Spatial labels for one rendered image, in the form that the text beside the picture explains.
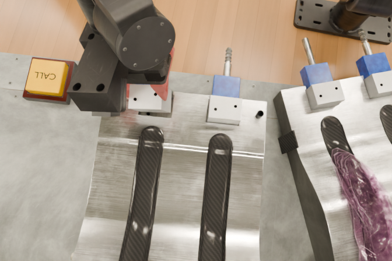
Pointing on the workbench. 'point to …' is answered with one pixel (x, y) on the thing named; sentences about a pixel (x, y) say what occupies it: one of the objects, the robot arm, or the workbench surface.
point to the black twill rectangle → (288, 142)
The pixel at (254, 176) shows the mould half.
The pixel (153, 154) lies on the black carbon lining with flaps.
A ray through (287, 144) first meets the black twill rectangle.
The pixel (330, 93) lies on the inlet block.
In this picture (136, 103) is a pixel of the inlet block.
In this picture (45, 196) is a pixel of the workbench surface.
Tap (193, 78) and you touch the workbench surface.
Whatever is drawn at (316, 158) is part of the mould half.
